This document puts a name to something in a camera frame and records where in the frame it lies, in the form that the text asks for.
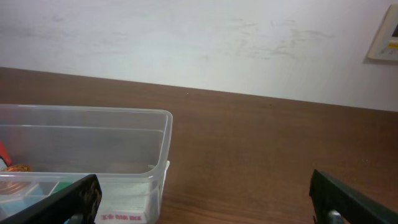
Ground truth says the white green medicine box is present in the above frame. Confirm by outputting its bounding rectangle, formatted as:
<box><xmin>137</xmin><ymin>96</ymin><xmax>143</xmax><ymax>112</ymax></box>
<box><xmin>49</xmin><ymin>180</ymin><xmax>156</xmax><ymax>224</ymax></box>

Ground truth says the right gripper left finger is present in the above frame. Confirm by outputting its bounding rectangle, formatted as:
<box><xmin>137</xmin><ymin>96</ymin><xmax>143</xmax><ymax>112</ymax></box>
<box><xmin>1</xmin><ymin>174</ymin><xmax>102</xmax><ymax>224</ymax></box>

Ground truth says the orange tablet tube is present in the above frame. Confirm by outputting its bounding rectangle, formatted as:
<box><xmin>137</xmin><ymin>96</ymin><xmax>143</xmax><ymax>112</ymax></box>
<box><xmin>0</xmin><ymin>141</ymin><xmax>12</xmax><ymax>172</ymax></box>

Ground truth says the beige wall panel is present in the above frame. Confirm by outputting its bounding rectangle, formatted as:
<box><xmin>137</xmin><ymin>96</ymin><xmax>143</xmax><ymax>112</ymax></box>
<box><xmin>367</xmin><ymin>4</ymin><xmax>397</xmax><ymax>61</ymax></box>

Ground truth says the small jar gold lid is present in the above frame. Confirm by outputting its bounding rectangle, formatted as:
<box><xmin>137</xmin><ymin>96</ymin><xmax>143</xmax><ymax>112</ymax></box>
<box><xmin>0</xmin><ymin>164</ymin><xmax>40</xmax><ymax>218</ymax></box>

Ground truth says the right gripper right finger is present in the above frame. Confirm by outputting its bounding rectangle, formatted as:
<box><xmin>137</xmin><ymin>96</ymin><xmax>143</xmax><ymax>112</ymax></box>
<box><xmin>309</xmin><ymin>169</ymin><xmax>397</xmax><ymax>224</ymax></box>

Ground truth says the clear plastic container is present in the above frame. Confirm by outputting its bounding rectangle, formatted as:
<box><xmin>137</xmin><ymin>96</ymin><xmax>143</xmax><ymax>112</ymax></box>
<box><xmin>1</xmin><ymin>105</ymin><xmax>173</xmax><ymax>223</ymax></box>

